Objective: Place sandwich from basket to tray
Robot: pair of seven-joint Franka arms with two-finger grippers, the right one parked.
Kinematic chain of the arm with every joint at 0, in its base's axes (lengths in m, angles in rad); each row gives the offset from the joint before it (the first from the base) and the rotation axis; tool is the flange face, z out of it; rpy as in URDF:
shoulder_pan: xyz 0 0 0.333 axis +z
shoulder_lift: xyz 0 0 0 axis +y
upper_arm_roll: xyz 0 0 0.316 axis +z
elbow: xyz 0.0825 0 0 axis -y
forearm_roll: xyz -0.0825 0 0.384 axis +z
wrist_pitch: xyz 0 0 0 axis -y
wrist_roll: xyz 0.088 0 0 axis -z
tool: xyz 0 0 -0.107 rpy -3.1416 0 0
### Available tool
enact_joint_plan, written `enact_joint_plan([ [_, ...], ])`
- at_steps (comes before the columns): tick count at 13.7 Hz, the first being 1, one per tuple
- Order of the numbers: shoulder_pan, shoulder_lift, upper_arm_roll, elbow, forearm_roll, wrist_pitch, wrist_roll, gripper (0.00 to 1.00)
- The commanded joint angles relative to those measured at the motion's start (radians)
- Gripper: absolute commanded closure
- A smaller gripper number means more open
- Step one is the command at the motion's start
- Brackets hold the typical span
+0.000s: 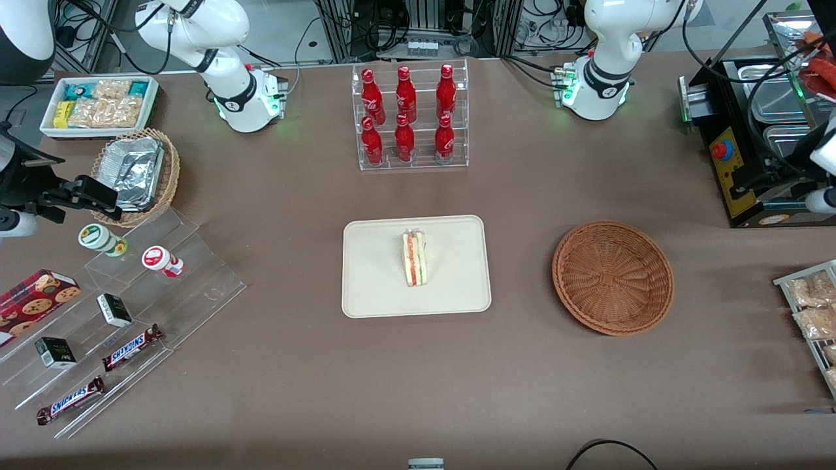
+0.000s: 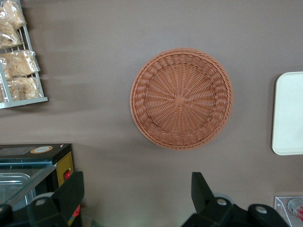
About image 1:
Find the clear acrylic stepped display stand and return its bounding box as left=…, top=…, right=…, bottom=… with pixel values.
left=0, top=208, right=248, bottom=439

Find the tray of packaged crackers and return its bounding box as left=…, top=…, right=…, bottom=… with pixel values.
left=773, top=259, right=836, bottom=400

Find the small black carton box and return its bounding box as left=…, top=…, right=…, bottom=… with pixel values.
left=35, top=337, right=78, bottom=370
left=97, top=293, right=134, bottom=328

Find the aluminium frame rack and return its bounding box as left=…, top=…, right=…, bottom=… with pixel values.
left=313, top=0, right=524, bottom=63

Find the red and white lidded cup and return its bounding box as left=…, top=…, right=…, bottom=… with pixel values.
left=142, top=245, right=185, bottom=279

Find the red tartan cookie box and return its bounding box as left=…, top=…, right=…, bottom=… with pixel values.
left=0, top=269, right=82, bottom=347

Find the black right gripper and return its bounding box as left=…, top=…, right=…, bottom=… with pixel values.
left=0, top=148, right=123, bottom=221

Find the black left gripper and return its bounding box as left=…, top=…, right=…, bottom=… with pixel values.
left=729, top=140, right=825, bottom=200

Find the brown round wicker basket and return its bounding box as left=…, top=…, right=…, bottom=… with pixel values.
left=552, top=221, right=675, bottom=337

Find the white rectangular snack bin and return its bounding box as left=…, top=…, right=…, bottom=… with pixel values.
left=39, top=76, right=160, bottom=140

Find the clear cracker snack bag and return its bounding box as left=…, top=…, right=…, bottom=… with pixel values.
left=91, top=78, right=132, bottom=101
left=69, top=98, right=106, bottom=129
left=104, top=96, right=144, bottom=129

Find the cream rectangular serving tray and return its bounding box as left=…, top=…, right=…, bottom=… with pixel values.
left=342, top=215, right=492, bottom=319

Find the clear acrylic bottle rack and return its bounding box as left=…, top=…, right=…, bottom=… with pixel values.
left=351, top=58, right=470, bottom=172

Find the light tan wicker basket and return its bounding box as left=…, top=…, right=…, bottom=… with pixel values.
left=90, top=128, right=181, bottom=228

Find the black machine with yellow panel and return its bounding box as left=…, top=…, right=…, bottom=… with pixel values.
left=678, top=55, right=836, bottom=229

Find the red cola bottle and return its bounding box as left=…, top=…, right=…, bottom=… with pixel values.
left=395, top=65, right=417, bottom=125
left=361, top=68, right=386, bottom=126
left=394, top=113, right=415, bottom=163
left=361, top=116, right=384, bottom=166
left=434, top=114, right=455, bottom=164
left=436, top=63, right=457, bottom=122

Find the black hanging cable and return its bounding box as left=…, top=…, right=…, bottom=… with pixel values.
left=681, top=0, right=836, bottom=86

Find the black looped cable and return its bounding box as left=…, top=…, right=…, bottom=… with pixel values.
left=565, top=439, right=660, bottom=470

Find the plastic triangle sandwich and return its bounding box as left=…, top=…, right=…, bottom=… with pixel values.
left=401, top=228, right=429, bottom=288

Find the brown Snickers chocolate bar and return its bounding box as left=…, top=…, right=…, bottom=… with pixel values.
left=36, top=376, right=106, bottom=426
left=102, top=324, right=165, bottom=372

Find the aluminium foil tray stack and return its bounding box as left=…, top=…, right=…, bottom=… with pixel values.
left=101, top=136, right=165, bottom=212

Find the green and white lidded cup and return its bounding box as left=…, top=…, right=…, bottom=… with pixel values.
left=78, top=223, right=129, bottom=258

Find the stainless steel food pan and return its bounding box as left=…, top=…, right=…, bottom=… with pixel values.
left=750, top=80, right=812, bottom=123
left=762, top=123, right=818, bottom=161

